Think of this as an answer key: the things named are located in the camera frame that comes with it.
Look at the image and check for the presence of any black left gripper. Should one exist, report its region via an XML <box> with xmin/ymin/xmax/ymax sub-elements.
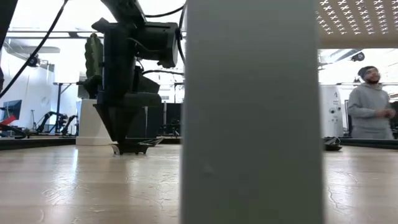
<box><xmin>91</xmin><ymin>17</ymin><xmax>163</xmax><ymax>146</ymax></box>

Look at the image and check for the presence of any white planter pot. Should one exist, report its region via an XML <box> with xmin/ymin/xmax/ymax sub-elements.
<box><xmin>75</xmin><ymin>98</ymin><xmax>114</xmax><ymax>146</ymax></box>

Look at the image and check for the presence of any green cactus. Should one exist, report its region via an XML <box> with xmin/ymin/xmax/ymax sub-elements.
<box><xmin>84</xmin><ymin>32</ymin><xmax>105</xmax><ymax>100</ymax></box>

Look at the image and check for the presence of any black curved object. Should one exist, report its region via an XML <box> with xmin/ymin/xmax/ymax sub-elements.
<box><xmin>0</xmin><ymin>123</ymin><xmax>30</xmax><ymax>139</ymax></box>

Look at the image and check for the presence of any black ceiling spotlight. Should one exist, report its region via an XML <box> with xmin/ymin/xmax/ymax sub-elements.
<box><xmin>351</xmin><ymin>51</ymin><xmax>366</xmax><ymax>63</ymax></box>
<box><xmin>27</xmin><ymin>54</ymin><xmax>40</xmax><ymax>68</ymax></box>

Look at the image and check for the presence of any computer monitor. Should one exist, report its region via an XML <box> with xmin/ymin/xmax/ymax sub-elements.
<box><xmin>1</xmin><ymin>99</ymin><xmax>23</xmax><ymax>122</ymax></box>

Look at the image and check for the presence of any red object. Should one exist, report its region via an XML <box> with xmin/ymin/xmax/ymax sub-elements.
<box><xmin>0</xmin><ymin>114</ymin><xmax>17</xmax><ymax>127</ymax></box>

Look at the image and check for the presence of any white perforated metal tray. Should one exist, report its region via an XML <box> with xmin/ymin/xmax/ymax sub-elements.
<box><xmin>180</xmin><ymin>0</ymin><xmax>398</xmax><ymax>224</ymax></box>

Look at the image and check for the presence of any white cylindrical kiosk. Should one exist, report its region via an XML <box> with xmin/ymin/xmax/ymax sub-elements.
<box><xmin>320</xmin><ymin>85</ymin><xmax>345</xmax><ymax>139</ymax></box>

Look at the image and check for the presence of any person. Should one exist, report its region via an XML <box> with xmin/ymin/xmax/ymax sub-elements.
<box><xmin>347</xmin><ymin>65</ymin><xmax>397</xmax><ymax>140</ymax></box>

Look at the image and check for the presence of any wooden work table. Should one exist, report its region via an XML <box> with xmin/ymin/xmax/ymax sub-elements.
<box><xmin>0</xmin><ymin>135</ymin><xmax>398</xmax><ymax>151</ymax></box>

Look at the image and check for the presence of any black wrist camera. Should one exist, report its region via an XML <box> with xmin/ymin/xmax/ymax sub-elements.
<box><xmin>136</xmin><ymin>21</ymin><xmax>179</xmax><ymax>69</ymax></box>

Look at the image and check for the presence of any black camera cable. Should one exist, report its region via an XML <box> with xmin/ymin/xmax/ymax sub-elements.
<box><xmin>141</xmin><ymin>0</ymin><xmax>188</xmax><ymax>77</ymax></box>

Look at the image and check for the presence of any long black arm cable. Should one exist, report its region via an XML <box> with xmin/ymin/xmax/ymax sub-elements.
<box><xmin>0</xmin><ymin>0</ymin><xmax>70</xmax><ymax>100</ymax></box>

